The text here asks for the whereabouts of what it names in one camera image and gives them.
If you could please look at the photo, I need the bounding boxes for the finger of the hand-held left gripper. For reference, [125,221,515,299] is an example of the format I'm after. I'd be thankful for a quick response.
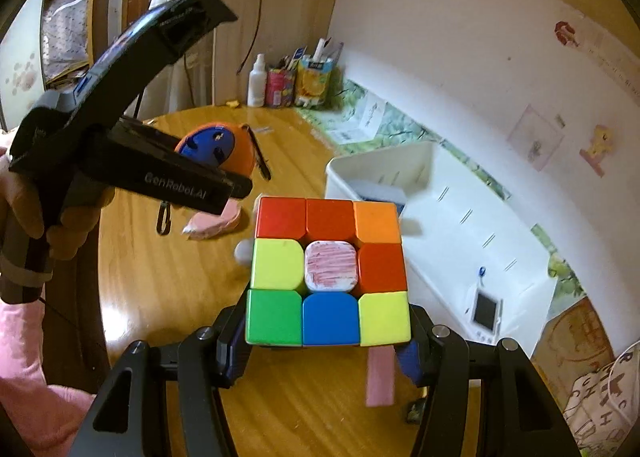
[75,0,240,110]

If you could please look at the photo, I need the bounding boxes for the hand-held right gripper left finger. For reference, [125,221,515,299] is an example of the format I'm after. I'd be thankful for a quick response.
[67,304,251,457]

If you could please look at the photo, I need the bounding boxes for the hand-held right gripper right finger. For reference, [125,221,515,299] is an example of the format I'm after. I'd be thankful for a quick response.
[395,304,583,457]

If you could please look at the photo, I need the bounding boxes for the orange blue round toy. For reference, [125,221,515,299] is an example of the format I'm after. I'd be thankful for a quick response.
[157,122,273,236]

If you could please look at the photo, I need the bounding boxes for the multicoloured puzzle cube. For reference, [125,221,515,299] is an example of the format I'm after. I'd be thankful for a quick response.
[245,196,412,348]

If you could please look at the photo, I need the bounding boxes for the white plastic bin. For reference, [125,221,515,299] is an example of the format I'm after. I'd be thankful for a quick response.
[326,141,558,343]

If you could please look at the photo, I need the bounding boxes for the person's left forearm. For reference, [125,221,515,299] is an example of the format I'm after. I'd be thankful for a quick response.
[0,299,96,453]

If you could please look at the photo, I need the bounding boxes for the person's left hand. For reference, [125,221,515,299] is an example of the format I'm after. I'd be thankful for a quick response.
[0,133,117,263]

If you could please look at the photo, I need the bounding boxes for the pink tube case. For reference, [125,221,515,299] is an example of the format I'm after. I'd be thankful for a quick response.
[366,344,396,408]

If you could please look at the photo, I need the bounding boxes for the pink correction tape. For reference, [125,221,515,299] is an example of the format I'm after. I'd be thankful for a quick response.
[182,199,243,241]

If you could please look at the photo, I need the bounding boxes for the folded patterned quilts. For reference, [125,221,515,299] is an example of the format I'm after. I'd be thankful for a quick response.
[42,0,101,88]

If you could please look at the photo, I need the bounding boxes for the white squeeze bottle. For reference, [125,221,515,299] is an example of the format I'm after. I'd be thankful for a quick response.
[246,54,268,108]

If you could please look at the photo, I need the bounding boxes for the red pen cup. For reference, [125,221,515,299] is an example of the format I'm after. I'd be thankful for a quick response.
[266,64,298,108]

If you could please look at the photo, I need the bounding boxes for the orange juice carton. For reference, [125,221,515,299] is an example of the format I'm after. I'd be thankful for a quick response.
[295,56,336,110]

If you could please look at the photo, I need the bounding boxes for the brown cardboard panel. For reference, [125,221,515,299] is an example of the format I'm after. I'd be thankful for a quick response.
[530,297,618,388]

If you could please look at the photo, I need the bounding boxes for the clear box with blue label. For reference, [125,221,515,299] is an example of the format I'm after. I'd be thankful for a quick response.
[357,179,408,205]

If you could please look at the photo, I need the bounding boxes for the letter print fabric bag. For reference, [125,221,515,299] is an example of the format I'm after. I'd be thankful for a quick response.
[562,342,640,453]

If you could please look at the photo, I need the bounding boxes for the white grape print box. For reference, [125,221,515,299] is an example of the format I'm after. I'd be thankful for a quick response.
[325,87,391,145]

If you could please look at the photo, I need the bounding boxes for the pink framed drawing sticker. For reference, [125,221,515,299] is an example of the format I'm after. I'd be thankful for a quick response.
[507,104,566,172]

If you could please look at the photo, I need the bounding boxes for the white toy camera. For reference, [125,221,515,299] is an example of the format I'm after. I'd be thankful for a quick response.
[467,264,502,335]

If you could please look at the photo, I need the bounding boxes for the yellow pony wall sticker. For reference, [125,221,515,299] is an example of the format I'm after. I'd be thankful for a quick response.
[580,124,618,178]

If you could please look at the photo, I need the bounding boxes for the pale wall paper strip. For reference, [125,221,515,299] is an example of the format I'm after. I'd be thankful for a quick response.
[582,29,640,102]

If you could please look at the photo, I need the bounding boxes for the red wall sticker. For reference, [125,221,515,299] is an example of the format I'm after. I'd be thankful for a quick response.
[555,21,581,48]

